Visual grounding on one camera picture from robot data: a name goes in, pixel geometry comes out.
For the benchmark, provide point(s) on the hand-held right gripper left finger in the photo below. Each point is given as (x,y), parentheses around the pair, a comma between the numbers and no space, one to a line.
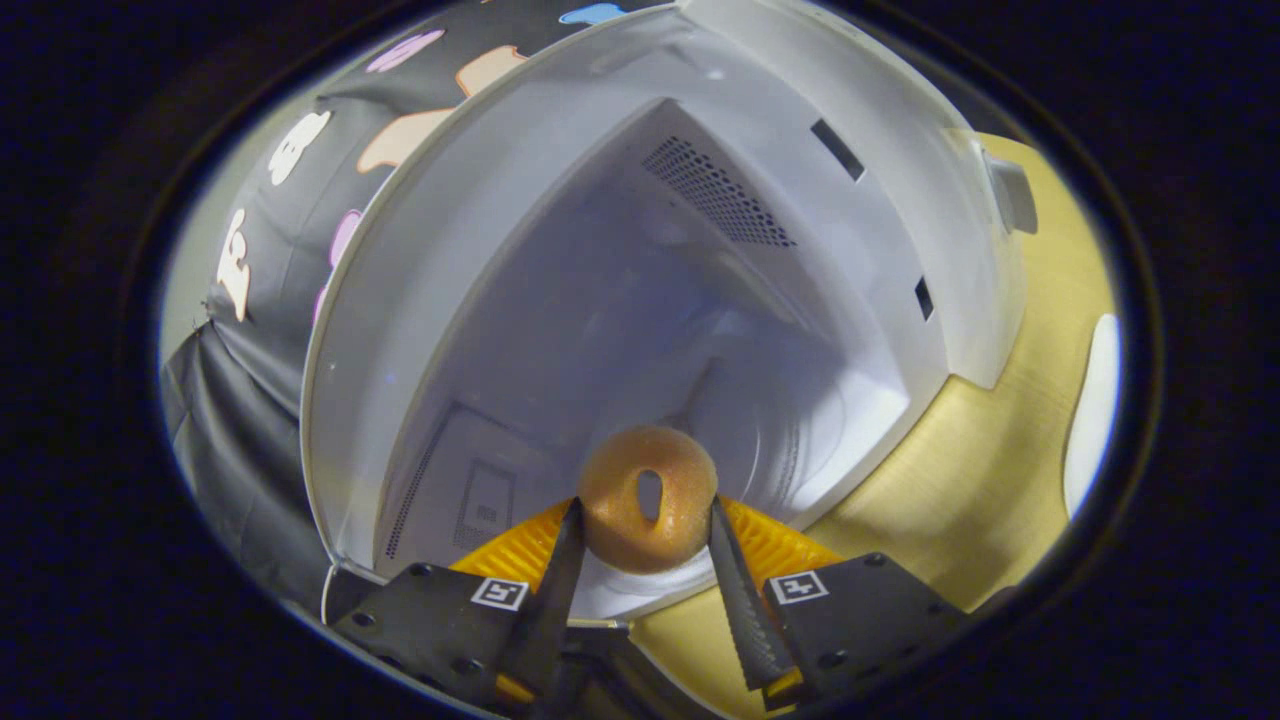
(545,620)

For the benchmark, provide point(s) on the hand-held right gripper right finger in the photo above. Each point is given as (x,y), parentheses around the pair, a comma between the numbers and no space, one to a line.
(745,610)

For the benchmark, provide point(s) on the brown donut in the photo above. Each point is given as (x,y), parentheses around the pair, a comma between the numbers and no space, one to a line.
(610,520)

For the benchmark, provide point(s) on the white microwave oven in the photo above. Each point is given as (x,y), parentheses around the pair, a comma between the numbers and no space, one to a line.
(620,300)

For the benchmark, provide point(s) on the white square plate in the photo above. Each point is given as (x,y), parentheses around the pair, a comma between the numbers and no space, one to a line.
(1092,420)

